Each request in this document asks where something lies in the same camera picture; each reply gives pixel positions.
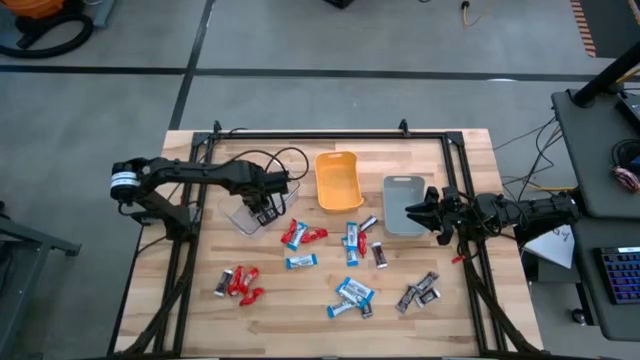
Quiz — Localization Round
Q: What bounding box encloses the dark mat with striped edge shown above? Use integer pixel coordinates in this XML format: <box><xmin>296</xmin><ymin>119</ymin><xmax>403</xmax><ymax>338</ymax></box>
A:
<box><xmin>569</xmin><ymin>0</ymin><xmax>640</xmax><ymax>59</ymax></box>

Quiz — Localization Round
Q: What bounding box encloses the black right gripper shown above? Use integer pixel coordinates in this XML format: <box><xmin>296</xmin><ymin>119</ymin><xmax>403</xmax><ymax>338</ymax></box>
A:
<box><xmin>404</xmin><ymin>187</ymin><xmax>471</xmax><ymax>245</ymax></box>

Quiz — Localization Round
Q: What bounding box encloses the black metal table frame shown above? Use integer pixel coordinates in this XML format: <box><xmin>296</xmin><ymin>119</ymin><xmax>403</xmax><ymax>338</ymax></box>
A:
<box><xmin>107</xmin><ymin>118</ymin><xmax>549</xmax><ymax>359</ymax></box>

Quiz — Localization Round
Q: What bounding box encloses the pink braided cable bundle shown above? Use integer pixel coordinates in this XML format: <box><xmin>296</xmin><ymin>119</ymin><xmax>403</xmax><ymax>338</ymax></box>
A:
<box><xmin>612</xmin><ymin>166</ymin><xmax>640</xmax><ymax>195</ymax></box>

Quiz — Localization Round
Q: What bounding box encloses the clear plastic basket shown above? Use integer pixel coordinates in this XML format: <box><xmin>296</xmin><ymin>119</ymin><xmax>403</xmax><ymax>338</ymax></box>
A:
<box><xmin>218</xmin><ymin>164</ymin><xmax>301</xmax><ymax>237</ymax></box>

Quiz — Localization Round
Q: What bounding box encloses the grey desk top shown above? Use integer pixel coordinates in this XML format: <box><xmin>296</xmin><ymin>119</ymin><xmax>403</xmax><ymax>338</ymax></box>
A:
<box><xmin>551</xmin><ymin>88</ymin><xmax>640</xmax><ymax>220</ymax></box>
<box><xmin>569</xmin><ymin>217</ymin><xmax>640</xmax><ymax>343</ymax></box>

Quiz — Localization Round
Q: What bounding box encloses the black coiled cable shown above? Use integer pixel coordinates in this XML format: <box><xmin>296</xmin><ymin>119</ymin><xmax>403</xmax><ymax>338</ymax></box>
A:
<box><xmin>610</xmin><ymin>138</ymin><xmax>640</xmax><ymax>169</ymax></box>

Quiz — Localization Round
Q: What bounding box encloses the blue grey floor box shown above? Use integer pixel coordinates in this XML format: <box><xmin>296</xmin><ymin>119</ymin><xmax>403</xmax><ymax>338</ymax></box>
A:
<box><xmin>92</xmin><ymin>0</ymin><xmax>117</xmax><ymax>29</ymax></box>

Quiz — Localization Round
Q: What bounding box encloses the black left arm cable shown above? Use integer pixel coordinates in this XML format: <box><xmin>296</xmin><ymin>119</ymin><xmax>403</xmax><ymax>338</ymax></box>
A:
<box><xmin>219</xmin><ymin>146</ymin><xmax>311</xmax><ymax>182</ymax></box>

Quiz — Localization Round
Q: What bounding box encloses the orange vacuum cleaner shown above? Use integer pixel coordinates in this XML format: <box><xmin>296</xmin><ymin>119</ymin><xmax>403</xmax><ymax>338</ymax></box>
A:
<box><xmin>0</xmin><ymin>0</ymin><xmax>69</xmax><ymax>21</ymax></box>

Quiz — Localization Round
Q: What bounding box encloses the yellow floor cable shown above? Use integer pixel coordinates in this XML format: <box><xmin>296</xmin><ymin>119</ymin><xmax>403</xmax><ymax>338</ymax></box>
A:
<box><xmin>524</xmin><ymin>180</ymin><xmax>579</xmax><ymax>194</ymax></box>

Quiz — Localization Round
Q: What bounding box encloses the black vacuum hose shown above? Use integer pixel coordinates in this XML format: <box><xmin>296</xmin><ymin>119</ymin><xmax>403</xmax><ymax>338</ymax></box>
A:
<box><xmin>0</xmin><ymin>12</ymin><xmax>95</xmax><ymax>60</ymax></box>

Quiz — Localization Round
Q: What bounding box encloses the black desk pole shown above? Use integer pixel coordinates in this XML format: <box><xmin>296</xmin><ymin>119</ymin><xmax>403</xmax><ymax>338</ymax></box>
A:
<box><xmin>572</xmin><ymin>42</ymin><xmax>640</xmax><ymax>109</ymax></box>

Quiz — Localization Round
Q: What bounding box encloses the white paper sheet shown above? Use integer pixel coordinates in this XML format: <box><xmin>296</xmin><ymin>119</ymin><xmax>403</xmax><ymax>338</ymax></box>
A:
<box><xmin>523</xmin><ymin>223</ymin><xmax>576</xmax><ymax>270</ymax></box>

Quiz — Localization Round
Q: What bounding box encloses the grey plastic basket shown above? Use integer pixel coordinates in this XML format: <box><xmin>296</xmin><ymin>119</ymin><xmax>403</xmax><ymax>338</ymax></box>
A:
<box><xmin>382</xmin><ymin>174</ymin><xmax>427</xmax><ymax>237</ymax></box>

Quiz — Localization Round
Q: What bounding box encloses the yellow cable with black plug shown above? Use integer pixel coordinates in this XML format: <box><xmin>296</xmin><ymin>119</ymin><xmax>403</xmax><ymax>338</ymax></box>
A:
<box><xmin>460</xmin><ymin>0</ymin><xmax>494</xmax><ymax>29</ymax></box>

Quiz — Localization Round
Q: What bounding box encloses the black floor cable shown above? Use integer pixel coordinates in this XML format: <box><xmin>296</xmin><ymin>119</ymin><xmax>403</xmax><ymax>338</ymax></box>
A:
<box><xmin>499</xmin><ymin>119</ymin><xmax>564</xmax><ymax>201</ymax></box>
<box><xmin>492</xmin><ymin>117</ymin><xmax>559</xmax><ymax>151</ymax></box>

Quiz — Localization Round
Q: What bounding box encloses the yellow plastic basket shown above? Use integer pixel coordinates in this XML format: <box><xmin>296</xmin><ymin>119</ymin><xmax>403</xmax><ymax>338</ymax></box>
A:
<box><xmin>314</xmin><ymin>150</ymin><xmax>365</xmax><ymax>215</ymax></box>

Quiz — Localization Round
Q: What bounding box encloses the backlit black keyboard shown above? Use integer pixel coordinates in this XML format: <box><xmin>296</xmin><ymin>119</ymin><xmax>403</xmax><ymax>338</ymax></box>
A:
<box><xmin>593</xmin><ymin>245</ymin><xmax>640</xmax><ymax>306</ymax></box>

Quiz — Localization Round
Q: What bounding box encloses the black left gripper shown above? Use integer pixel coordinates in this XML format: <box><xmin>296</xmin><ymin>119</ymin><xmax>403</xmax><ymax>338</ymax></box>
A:
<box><xmin>234</xmin><ymin>164</ymin><xmax>291</xmax><ymax>224</ymax></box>

